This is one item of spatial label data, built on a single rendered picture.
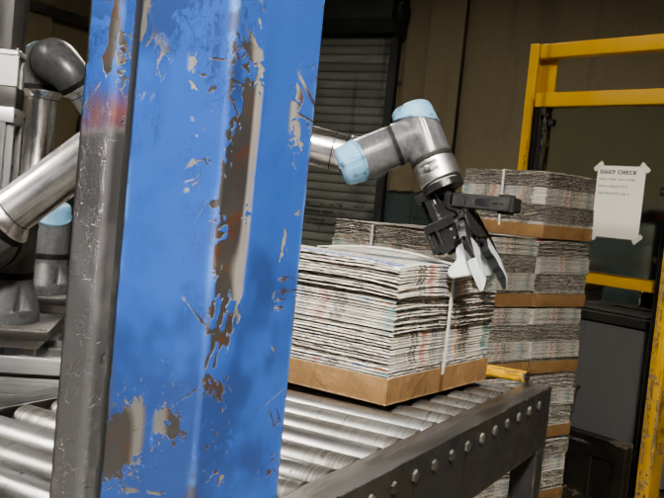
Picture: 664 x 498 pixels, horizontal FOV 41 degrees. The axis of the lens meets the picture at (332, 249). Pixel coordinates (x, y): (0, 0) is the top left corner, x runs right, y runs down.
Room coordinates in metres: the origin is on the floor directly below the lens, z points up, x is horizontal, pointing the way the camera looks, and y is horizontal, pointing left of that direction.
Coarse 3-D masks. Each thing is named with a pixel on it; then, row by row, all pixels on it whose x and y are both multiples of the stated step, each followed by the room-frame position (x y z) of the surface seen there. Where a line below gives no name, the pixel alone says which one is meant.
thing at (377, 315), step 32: (320, 256) 1.44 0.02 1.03; (352, 256) 1.43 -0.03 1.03; (320, 288) 1.45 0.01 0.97; (352, 288) 1.41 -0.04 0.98; (384, 288) 1.37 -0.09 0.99; (416, 288) 1.40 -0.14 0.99; (320, 320) 1.45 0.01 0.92; (352, 320) 1.41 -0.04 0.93; (384, 320) 1.39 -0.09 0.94; (416, 320) 1.43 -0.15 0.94; (320, 352) 1.44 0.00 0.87; (352, 352) 1.41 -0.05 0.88; (384, 352) 1.37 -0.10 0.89; (416, 352) 1.44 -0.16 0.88
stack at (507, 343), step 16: (496, 320) 2.81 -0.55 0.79; (512, 320) 2.86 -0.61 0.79; (528, 320) 2.92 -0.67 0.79; (496, 336) 2.82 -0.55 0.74; (512, 336) 2.87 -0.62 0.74; (496, 352) 2.81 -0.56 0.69; (512, 352) 2.87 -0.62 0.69; (512, 384) 2.88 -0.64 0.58; (480, 496) 2.81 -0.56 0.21; (496, 496) 2.87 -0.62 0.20
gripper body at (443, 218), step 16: (432, 192) 1.52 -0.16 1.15; (448, 192) 1.52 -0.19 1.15; (432, 208) 1.53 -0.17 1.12; (448, 208) 1.52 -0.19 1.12; (464, 208) 1.50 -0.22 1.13; (432, 224) 1.51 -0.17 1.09; (448, 224) 1.50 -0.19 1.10; (480, 224) 1.53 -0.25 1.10; (432, 240) 1.52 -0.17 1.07; (448, 240) 1.50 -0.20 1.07; (480, 240) 1.52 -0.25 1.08
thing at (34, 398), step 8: (32, 392) 1.25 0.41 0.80; (40, 392) 1.26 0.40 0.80; (48, 392) 1.26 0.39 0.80; (56, 392) 1.27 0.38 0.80; (0, 400) 1.19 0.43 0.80; (8, 400) 1.20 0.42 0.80; (16, 400) 1.20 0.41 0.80; (24, 400) 1.20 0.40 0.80; (32, 400) 1.21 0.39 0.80; (40, 400) 1.21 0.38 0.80; (48, 400) 1.23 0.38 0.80; (0, 408) 1.15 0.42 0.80; (8, 408) 1.16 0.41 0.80; (16, 408) 1.17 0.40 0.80; (8, 416) 1.16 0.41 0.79
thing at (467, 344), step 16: (400, 256) 1.61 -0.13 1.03; (416, 256) 1.65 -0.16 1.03; (432, 256) 1.68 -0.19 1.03; (464, 288) 1.56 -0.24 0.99; (464, 304) 1.57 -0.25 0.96; (480, 304) 1.62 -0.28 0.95; (464, 320) 1.57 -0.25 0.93; (480, 320) 1.62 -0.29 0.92; (464, 336) 1.58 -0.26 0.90; (480, 336) 1.64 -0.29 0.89; (464, 352) 1.59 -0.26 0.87; (480, 352) 1.65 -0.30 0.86
